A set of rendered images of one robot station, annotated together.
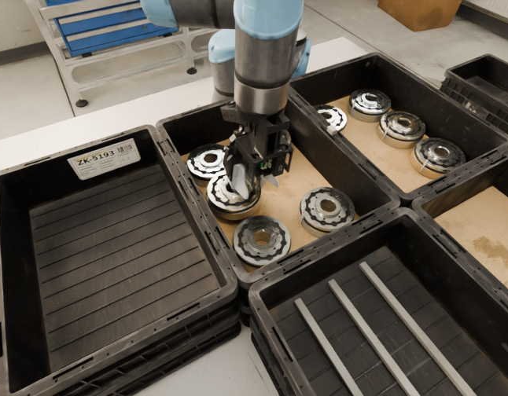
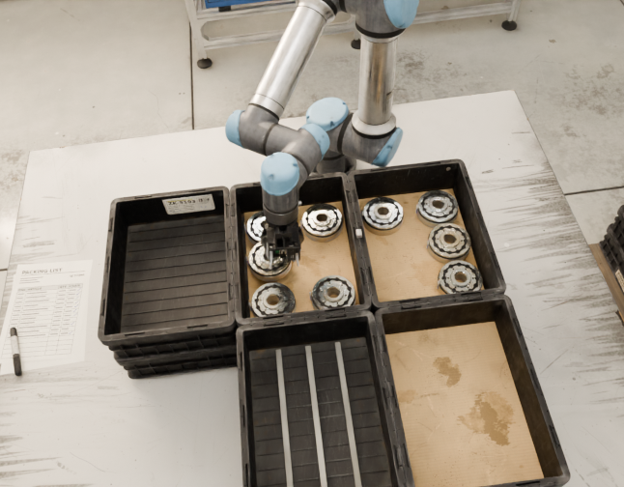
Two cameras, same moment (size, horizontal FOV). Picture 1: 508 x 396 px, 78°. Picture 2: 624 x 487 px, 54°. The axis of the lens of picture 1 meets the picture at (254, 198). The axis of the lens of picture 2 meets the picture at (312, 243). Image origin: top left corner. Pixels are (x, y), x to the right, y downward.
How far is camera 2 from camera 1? 92 cm
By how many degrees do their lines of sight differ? 16
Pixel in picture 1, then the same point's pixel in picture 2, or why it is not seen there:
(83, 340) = (141, 327)
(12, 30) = not seen: outside the picture
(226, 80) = not seen: hidden behind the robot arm
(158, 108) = not seen: hidden behind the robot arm
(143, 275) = (188, 299)
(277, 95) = (282, 217)
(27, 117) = (139, 68)
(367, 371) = (298, 406)
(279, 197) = (307, 272)
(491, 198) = (483, 330)
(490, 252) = (442, 370)
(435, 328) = (360, 400)
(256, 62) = (268, 201)
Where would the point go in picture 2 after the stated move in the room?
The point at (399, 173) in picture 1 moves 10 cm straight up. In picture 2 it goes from (419, 283) to (424, 261)
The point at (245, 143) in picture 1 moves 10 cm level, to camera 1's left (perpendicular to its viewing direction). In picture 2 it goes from (270, 234) to (230, 221)
